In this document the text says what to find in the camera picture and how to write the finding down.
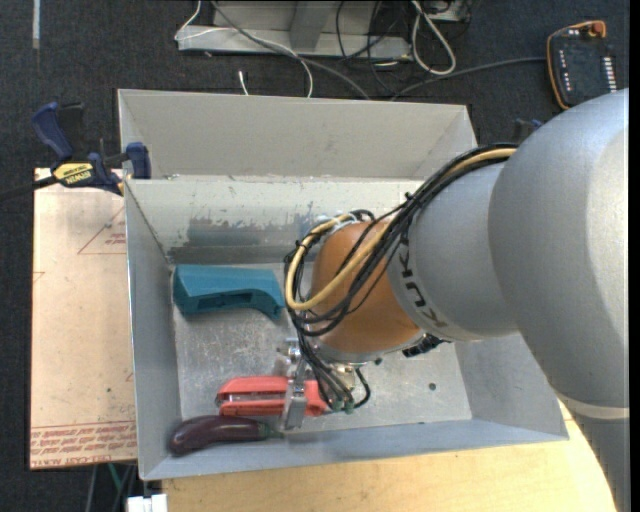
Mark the black cylinder on white bracket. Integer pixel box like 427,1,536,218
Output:
401,333,447,359

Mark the red stapler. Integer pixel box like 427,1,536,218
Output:
214,376,332,419

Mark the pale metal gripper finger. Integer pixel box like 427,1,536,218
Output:
272,338,304,376
283,371,308,432

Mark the purple toy eggplant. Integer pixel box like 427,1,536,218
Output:
168,414,284,458

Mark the grey metal bin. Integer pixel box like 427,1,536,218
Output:
117,88,570,482

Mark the brown cardboard board, red print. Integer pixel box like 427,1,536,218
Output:
28,167,139,471

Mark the teal angular plastic handle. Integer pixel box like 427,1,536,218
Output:
172,263,286,322

